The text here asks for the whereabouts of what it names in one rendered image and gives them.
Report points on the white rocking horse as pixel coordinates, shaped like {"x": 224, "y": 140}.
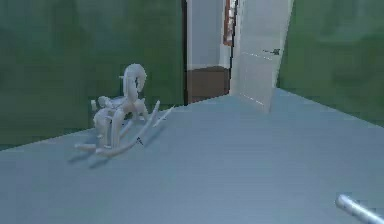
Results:
{"x": 115, "y": 113}

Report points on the white room door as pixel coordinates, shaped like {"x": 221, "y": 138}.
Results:
{"x": 258, "y": 56}

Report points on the white round bar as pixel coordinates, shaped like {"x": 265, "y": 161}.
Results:
{"x": 358, "y": 210}

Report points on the red framed wall picture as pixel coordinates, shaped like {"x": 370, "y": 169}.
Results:
{"x": 229, "y": 23}

